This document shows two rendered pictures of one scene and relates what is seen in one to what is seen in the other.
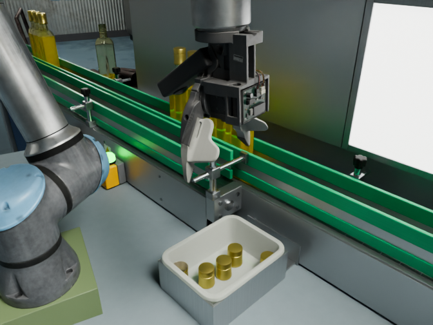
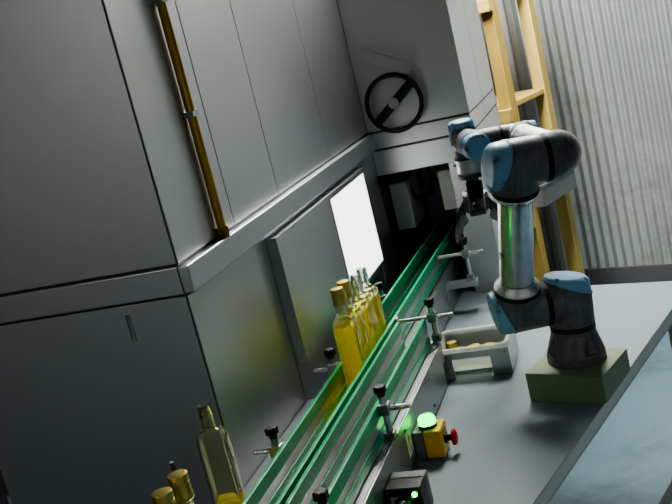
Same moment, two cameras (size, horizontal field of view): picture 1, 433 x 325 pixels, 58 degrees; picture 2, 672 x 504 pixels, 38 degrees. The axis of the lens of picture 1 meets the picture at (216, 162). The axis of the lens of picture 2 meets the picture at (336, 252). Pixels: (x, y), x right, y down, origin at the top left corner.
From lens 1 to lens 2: 3.11 m
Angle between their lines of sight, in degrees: 107
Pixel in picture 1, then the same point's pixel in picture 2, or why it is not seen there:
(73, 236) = (536, 369)
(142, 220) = (463, 411)
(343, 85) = (340, 258)
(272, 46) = (316, 262)
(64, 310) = not seen: hidden behind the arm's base
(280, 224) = not seen: hidden behind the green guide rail
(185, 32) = (261, 316)
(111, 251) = (513, 397)
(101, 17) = not seen: outside the picture
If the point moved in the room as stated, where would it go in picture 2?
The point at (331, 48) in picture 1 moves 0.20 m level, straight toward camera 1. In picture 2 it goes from (331, 238) to (394, 219)
